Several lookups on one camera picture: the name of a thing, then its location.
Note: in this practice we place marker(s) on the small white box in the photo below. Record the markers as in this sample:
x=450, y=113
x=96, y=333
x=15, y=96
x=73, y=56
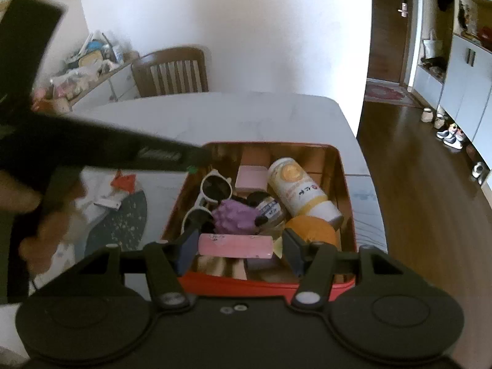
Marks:
x=118, y=53

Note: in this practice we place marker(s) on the blue and yellow container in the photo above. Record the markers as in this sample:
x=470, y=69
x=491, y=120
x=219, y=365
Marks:
x=92, y=52

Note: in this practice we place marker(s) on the person's left hand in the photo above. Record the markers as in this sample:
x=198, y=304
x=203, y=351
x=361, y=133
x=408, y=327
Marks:
x=17, y=196

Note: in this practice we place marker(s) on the red tin box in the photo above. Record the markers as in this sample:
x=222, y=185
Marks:
x=261, y=286

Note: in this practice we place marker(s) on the pink box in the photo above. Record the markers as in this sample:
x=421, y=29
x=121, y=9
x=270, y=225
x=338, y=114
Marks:
x=251, y=178

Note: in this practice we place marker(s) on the white sunglasses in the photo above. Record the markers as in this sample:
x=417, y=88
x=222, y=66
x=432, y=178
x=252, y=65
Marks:
x=215, y=188

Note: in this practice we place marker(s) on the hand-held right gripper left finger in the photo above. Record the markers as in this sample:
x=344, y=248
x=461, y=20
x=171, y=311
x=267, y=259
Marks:
x=189, y=248

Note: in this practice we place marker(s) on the dark round mat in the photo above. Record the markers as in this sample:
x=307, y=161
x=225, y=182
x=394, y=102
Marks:
x=123, y=223

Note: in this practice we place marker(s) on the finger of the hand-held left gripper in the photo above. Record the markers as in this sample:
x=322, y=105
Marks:
x=153, y=153

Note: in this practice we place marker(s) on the white and yellow can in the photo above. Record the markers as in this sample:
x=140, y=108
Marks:
x=299, y=188

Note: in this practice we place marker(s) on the pink tube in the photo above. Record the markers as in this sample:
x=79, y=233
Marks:
x=234, y=246

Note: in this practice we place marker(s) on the brown wooden chair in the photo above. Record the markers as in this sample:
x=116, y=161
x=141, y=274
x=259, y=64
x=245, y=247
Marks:
x=169, y=55

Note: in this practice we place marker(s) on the small labelled bottle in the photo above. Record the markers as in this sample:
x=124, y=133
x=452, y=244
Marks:
x=271, y=207

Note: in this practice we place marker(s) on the pair of sneakers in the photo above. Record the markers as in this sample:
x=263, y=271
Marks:
x=451, y=136

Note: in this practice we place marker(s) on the brown wooden door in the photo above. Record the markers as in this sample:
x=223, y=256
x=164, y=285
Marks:
x=390, y=46

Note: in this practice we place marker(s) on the beige slipper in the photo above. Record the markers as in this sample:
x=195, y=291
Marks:
x=427, y=115
x=440, y=121

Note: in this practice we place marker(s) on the white bag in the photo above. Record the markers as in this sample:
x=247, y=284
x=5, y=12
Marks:
x=432, y=46

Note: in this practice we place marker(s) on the red packet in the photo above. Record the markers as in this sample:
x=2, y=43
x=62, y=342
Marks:
x=125, y=181

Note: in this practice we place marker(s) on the clear plastic bag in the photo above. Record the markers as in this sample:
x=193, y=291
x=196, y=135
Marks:
x=77, y=77

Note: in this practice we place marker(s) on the red patterned rug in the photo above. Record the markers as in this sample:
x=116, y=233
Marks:
x=386, y=93

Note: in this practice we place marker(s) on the white hallway cabinet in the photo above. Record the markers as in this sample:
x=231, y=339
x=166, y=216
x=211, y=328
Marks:
x=465, y=84

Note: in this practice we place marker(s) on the purple toy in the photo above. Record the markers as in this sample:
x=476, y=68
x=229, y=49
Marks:
x=234, y=217

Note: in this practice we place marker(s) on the orange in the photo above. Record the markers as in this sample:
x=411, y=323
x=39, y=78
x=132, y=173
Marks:
x=311, y=228

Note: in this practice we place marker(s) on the white sideboard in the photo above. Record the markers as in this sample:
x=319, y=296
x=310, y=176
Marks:
x=119, y=84

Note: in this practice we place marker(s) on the white shoe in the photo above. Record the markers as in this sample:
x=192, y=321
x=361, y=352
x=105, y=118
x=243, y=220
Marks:
x=479, y=170

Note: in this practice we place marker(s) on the purple block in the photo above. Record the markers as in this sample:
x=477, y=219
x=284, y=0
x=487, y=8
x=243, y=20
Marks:
x=263, y=264

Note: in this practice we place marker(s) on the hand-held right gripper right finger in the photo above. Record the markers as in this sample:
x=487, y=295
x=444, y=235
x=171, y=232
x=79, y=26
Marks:
x=294, y=251

